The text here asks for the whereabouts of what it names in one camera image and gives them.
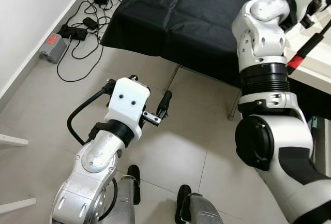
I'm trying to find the white plastic table top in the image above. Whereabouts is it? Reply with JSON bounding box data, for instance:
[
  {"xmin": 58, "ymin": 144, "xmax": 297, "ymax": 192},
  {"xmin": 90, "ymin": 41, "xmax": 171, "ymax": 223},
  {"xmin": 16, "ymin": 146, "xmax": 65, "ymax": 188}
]
[{"xmin": 282, "ymin": 0, "xmax": 331, "ymax": 95}]

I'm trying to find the small black power adapter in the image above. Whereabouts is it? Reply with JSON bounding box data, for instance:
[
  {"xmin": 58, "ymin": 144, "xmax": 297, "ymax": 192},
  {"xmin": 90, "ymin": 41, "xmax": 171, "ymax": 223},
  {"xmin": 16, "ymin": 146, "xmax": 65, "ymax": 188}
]
[{"xmin": 83, "ymin": 17, "xmax": 99, "ymax": 31}]

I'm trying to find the black power strip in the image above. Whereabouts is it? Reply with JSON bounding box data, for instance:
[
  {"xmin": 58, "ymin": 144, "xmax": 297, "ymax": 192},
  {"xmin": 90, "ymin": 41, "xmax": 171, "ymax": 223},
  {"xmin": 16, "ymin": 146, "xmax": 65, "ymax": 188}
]
[{"xmin": 58, "ymin": 25, "xmax": 88, "ymax": 41}]

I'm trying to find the robot left leg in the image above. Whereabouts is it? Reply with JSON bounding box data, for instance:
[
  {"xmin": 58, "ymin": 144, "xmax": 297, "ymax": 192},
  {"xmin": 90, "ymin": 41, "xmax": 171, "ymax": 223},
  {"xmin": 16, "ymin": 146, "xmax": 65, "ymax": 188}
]
[{"xmin": 106, "ymin": 165, "xmax": 141, "ymax": 224}]

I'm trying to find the robot leg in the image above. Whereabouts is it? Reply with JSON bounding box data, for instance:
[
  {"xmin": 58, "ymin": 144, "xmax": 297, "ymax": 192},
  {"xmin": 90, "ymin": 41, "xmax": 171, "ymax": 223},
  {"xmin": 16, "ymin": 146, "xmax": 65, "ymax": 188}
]
[
  {"xmin": 175, "ymin": 184, "xmax": 225, "ymax": 224},
  {"xmin": 106, "ymin": 165, "xmax": 141, "ymax": 224}
]

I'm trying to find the black table cloth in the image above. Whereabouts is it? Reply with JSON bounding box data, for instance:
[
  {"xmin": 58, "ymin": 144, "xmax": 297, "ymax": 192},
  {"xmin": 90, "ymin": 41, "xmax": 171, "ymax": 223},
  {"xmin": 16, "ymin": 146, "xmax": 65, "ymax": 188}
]
[{"xmin": 101, "ymin": 0, "xmax": 331, "ymax": 121}]

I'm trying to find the grey box red label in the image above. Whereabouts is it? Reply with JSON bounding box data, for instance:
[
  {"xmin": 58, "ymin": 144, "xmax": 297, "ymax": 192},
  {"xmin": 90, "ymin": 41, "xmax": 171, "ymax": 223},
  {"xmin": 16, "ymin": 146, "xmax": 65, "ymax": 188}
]
[{"xmin": 40, "ymin": 34, "xmax": 68, "ymax": 64}]

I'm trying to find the robot right leg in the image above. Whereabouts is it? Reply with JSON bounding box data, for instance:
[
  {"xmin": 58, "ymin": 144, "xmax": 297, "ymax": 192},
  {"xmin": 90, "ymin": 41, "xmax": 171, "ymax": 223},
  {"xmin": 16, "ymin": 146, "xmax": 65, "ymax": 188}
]
[{"xmin": 175, "ymin": 184, "xmax": 225, "ymax": 224}]

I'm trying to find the black floor rod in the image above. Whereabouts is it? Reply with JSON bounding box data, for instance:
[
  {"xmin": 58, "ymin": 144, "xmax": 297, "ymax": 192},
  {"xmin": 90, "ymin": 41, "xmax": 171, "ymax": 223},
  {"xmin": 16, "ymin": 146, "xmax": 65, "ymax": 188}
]
[{"xmin": 310, "ymin": 115, "xmax": 321, "ymax": 175}]

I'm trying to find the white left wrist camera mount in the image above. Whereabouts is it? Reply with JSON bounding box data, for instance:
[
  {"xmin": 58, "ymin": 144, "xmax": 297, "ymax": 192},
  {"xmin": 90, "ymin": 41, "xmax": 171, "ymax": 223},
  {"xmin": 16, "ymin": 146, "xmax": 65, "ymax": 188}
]
[{"xmin": 106, "ymin": 78, "xmax": 151, "ymax": 141}]

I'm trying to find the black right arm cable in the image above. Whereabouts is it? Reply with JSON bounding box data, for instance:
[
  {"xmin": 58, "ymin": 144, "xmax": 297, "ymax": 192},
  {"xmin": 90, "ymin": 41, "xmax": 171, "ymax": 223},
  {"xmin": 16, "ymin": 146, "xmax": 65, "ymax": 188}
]
[{"xmin": 296, "ymin": 20, "xmax": 331, "ymax": 64}]

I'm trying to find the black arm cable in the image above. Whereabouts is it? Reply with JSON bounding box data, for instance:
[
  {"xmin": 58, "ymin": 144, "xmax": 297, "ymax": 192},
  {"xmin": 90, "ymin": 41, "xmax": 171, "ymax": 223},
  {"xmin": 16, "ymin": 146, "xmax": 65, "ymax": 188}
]
[
  {"xmin": 296, "ymin": 20, "xmax": 331, "ymax": 64},
  {"xmin": 66, "ymin": 79, "xmax": 117, "ymax": 147}
]

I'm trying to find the red cable connector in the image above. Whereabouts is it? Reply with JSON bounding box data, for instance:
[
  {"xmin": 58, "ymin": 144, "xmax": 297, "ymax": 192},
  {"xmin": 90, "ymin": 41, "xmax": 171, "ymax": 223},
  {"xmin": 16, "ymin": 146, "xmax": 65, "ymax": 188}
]
[{"xmin": 287, "ymin": 56, "xmax": 303, "ymax": 70}]

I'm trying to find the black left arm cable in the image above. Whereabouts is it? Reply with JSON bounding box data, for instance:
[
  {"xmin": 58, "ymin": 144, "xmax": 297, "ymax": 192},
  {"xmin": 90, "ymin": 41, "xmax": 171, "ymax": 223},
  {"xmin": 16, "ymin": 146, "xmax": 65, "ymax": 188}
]
[{"xmin": 66, "ymin": 79, "xmax": 117, "ymax": 147}]

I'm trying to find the white floor frame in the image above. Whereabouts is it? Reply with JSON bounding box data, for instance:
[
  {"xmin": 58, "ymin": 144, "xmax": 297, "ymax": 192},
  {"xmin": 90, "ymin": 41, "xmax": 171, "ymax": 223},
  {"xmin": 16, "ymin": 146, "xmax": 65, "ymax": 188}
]
[{"xmin": 0, "ymin": 133, "xmax": 37, "ymax": 214}]

